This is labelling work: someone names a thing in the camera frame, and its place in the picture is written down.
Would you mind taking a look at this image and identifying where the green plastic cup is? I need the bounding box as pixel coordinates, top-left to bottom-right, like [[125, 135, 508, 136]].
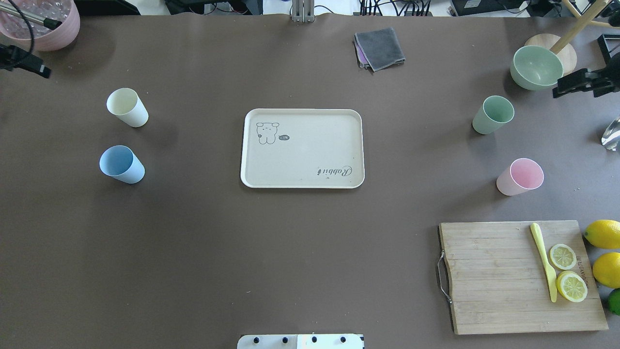
[[472, 95, 514, 135]]

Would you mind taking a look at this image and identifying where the cream plastic cup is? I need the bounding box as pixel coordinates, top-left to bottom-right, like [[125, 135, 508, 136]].
[[106, 88, 149, 127]]

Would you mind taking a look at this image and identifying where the beige rabbit tray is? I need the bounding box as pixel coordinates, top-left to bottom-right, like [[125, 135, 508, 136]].
[[240, 108, 365, 189]]

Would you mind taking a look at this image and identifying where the pink bowl with ice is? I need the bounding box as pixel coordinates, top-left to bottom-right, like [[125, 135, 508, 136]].
[[0, 0, 80, 51]]

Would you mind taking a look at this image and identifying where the metal muddler in bowl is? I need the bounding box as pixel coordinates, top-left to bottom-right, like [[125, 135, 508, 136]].
[[0, 2, 62, 31]]

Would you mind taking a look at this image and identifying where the wooden cup stand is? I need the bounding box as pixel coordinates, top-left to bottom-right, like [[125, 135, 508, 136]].
[[525, 0, 611, 76]]

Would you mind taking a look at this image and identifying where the clear glass cup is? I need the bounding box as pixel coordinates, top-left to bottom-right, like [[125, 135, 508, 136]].
[[601, 116, 620, 152]]

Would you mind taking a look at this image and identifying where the green bowl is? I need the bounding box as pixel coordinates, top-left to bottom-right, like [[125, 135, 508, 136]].
[[510, 46, 564, 91]]

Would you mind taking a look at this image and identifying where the pink plastic cup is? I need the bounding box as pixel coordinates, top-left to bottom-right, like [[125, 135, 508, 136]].
[[496, 158, 544, 196]]

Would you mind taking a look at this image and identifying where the yellow lemon outer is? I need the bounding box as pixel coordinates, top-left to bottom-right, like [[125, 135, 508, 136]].
[[583, 220, 620, 249]]

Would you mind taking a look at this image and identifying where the yellow lemon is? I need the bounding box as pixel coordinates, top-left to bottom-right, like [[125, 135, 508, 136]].
[[583, 220, 620, 249], [592, 252, 620, 289]]

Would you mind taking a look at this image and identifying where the blue plastic cup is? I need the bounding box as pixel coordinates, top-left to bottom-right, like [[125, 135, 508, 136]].
[[99, 145, 145, 185]]

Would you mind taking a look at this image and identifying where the lemon half upper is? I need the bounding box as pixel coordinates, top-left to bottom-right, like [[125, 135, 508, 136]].
[[549, 244, 577, 271]]

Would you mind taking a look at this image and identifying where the lemon half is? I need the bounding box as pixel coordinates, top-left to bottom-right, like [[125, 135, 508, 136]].
[[549, 244, 577, 271], [556, 271, 588, 302]]

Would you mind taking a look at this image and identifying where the yellow lemon middle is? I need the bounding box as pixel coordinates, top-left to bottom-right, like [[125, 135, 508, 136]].
[[592, 252, 620, 289]]

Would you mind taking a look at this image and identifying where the yellow plastic knife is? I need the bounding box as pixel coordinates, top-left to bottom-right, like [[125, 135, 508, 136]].
[[530, 222, 558, 303]]

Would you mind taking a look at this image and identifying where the lemon half lower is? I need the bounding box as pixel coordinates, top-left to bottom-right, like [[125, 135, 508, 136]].
[[556, 271, 588, 302]]

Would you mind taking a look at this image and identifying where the green lime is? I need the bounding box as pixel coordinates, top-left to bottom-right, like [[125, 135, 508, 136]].
[[607, 288, 620, 316]]

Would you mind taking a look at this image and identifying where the grey folded cloth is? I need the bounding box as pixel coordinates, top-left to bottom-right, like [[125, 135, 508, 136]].
[[354, 27, 405, 72]]

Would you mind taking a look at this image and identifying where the wooden cutting board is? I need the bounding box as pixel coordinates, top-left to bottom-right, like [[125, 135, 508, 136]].
[[438, 221, 608, 335]]

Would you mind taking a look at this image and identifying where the aluminium frame post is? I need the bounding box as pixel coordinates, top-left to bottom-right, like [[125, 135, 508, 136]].
[[291, 0, 315, 23]]

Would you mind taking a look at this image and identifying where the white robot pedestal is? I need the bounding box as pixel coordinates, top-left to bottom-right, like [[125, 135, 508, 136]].
[[237, 333, 365, 349]]

